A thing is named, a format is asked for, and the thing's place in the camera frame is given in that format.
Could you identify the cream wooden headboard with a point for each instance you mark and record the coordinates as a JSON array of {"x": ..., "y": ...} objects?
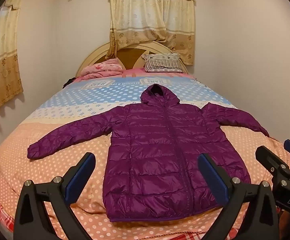
[{"x": 132, "y": 58}]

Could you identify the beige floral curtain with valance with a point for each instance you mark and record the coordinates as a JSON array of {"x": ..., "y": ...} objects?
[{"x": 147, "y": 17}]

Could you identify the purple hooded puffer jacket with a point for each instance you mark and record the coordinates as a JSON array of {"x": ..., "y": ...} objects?
[{"x": 160, "y": 155}]

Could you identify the polka dot bed quilt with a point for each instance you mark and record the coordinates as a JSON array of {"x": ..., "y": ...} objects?
[{"x": 60, "y": 120}]

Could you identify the red plaid bed sheet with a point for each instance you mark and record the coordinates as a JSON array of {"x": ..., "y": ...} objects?
[{"x": 2, "y": 215}]

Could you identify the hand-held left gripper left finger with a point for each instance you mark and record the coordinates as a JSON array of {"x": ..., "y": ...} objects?
[{"x": 81, "y": 177}]

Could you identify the striped pillow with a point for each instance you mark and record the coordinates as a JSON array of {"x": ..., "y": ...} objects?
[{"x": 160, "y": 62}]

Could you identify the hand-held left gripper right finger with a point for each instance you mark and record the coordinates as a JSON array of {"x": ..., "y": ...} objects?
[{"x": 213, "y": 177}]

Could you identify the pink folded blanket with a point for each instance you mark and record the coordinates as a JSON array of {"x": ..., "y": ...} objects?
[{"x": 97, "y": 70}]

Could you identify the black cloth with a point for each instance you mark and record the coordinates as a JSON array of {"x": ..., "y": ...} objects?
[{"x": 68, "y": 82}]

